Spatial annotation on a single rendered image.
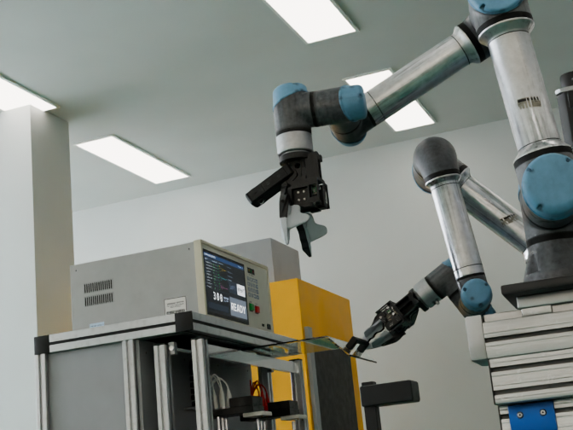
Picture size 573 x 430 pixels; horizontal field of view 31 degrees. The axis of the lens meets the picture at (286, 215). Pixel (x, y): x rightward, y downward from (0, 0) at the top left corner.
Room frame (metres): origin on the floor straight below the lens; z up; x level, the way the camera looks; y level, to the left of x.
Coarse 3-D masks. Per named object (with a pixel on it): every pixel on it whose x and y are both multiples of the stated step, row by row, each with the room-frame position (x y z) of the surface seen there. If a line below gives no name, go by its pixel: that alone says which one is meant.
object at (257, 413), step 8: (232, 400) 2.58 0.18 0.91; (240, 400) 2.57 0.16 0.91; (248, 400) 2.56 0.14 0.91; (256, 400) 2.58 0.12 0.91; (232, 408) 2.57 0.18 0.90; (240, 408) 2.57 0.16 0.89; (248, 408) 2.56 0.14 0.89; (256, 408) 2.57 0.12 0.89; (216, 416) 2.60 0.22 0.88; (224, 416) 2.62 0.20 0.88; (232, 416) 2.65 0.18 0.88; (248, 416) 2.57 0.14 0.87; (256, 416) 2.59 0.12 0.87; (224, 424) 2.64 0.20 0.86
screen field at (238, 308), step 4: (232, 300) 2.69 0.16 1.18; (236, 300) 2.72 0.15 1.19; (240, 300) 2.75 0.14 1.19; (232, 304) 2.69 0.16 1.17; (236, 304) 2.72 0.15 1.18; (240, 304) 2.75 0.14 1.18; (244, 304) 2.77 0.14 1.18; (232, 308) 2.69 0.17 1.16; (236, 308) 2.72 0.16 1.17; (240, 308) 2.74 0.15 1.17; (244, 308) 2.76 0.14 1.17; (232, 312) 2.69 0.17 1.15; (236, 312) 2.71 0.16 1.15; (240, 312) 2.74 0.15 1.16; (244, 312) 2.76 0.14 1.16; (236, 316) 2.71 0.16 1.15; (240, 316) 2.74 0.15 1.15; (244, 316) 2.76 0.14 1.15
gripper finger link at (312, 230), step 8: (312, 216) 2.08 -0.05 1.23; (304, 224) 2.10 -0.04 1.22; (312, 224) 2.09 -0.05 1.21; (320, 224) 2.09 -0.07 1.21; (304, 232) 2.10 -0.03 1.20; (312, 232) 2.10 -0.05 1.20; (320, 232) 2.10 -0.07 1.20; (304, 240) 2.11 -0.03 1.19; (312, 240) 2.11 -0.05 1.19; (304, 248) 2.11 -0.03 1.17
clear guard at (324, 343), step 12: (324, 336) 2.68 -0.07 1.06; (252, 348) 2.75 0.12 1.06; (264, 348) 2.77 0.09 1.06; (276, 348) 2.79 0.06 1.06; (288, 348) 2.81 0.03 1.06; (300, 348) 2.84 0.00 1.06; (312, 348) 2.86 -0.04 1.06; (324, 348) 2.88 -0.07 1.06; (336, 348) 2.91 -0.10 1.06; (372, 360) 2.84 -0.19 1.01
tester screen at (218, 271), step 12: (204, 252) 2.56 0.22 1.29; (216, 264) 2.62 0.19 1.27; (228, 264) 2.69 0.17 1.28; (216, 276) 2.61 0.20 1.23; (228, 276) 2.68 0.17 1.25; (240, 276) 2.76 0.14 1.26; (216, 288) 2.61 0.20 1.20; (228, 288) 2.68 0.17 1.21; (228, 300) 2.67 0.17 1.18; (216, 312) 2.60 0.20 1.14
